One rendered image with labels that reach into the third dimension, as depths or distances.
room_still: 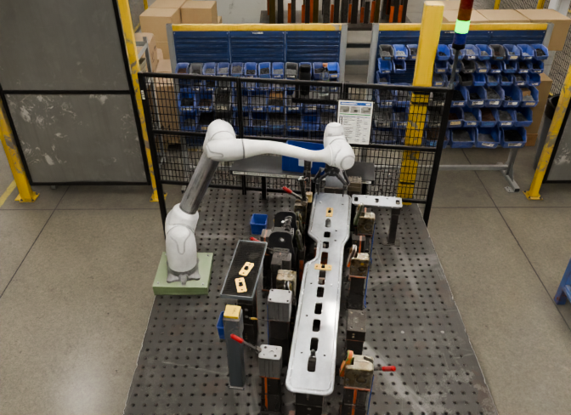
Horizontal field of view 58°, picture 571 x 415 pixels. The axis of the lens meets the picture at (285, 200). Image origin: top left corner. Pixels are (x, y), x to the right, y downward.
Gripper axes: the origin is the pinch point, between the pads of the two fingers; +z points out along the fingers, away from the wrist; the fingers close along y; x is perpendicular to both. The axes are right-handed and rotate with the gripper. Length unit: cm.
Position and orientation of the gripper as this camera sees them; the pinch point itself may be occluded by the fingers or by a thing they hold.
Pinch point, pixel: (330, 192)
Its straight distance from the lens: 285.0
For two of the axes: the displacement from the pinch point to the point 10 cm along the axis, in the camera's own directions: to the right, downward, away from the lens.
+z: 0.0, 8.2, 5.7
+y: 9.9, 0.8, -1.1
